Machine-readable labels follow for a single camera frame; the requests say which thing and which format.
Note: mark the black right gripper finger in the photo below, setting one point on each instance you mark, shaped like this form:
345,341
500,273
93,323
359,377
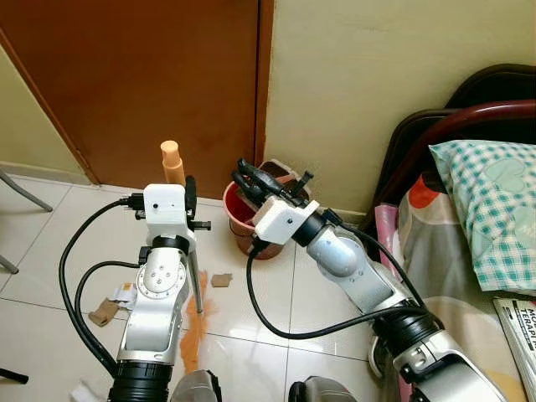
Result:
251,189
260,173

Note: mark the small brown cardboard scrap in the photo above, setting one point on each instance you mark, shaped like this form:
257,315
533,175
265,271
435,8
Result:
221,280

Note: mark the brown cardboard sheet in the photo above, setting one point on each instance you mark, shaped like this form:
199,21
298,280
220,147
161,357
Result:
276,167

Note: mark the dark red bed headboard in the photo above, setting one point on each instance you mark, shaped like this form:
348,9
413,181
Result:
469,113

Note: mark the grey robot leg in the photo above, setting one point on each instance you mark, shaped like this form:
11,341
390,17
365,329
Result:
322,391
197,387

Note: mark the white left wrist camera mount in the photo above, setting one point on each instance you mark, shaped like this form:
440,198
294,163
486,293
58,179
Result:
166,209

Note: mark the white and pink book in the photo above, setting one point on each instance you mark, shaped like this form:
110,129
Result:
521,335

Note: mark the colourful patterned bed sheet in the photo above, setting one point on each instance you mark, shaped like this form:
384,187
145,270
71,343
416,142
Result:
444,268

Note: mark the brown wooden door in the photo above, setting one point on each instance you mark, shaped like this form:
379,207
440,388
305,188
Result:
142,75

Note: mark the grey left robot leg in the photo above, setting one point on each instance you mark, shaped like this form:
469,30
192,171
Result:
197,387

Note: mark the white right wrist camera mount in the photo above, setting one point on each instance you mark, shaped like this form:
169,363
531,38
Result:
283,222

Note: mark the white paper scrap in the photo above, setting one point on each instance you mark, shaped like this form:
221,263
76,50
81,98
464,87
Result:
86,392
126,295

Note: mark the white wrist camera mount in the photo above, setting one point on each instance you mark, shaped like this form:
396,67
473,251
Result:
283,222
166,209

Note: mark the red plastic bucket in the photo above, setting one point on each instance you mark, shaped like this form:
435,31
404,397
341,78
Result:
238,219

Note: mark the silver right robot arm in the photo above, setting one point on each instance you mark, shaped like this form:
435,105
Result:
352,268

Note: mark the grey right robot leg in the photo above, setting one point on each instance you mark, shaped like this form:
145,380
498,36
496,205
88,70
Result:
322,391

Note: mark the green checked pillow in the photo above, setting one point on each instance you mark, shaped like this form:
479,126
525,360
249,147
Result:
494,209

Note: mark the orange broom with metal pole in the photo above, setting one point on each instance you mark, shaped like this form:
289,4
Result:
172,163

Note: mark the grey metal chair leg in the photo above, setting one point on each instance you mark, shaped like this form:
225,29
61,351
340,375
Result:
25,194

